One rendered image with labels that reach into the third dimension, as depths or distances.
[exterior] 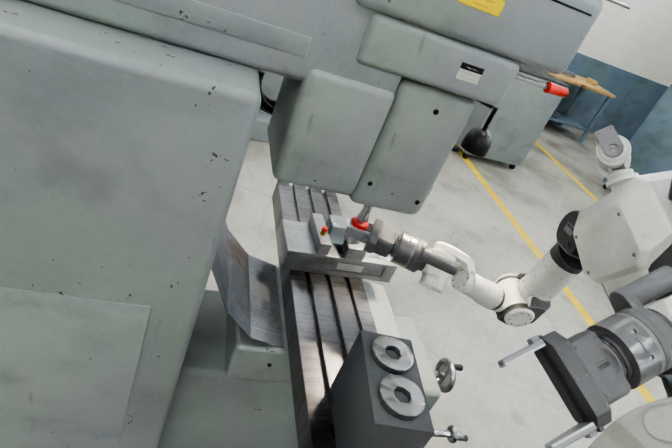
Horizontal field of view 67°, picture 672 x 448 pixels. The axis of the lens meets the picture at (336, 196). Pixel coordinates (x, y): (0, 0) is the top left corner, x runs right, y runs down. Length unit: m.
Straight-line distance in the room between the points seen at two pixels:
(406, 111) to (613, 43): 8.92
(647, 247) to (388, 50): 0.58
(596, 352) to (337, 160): 0.60
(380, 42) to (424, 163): 0.31
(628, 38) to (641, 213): 9.05
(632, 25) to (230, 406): 9.24
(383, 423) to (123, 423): 0.73
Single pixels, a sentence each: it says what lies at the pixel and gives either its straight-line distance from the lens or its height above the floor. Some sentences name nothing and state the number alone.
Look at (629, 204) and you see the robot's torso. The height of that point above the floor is 1.60.
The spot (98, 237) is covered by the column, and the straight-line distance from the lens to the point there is 1.04.
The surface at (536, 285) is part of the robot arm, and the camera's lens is 1.43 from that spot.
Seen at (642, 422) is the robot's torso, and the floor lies 1.28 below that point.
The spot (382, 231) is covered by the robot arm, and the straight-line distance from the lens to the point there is 1.31.
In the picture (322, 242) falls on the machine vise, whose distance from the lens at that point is 1.42.
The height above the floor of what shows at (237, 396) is 0.68.
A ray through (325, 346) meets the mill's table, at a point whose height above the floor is 0.97.
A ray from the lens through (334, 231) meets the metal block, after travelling 1.46.
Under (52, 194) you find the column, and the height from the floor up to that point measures 1.29.
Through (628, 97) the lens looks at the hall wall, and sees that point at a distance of 10.57.
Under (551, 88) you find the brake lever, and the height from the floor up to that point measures 1.70.
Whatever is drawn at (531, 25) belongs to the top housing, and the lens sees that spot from 1.07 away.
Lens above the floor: 1.87
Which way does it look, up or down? 28 degrees down
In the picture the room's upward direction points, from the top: 23 degrees clockwise
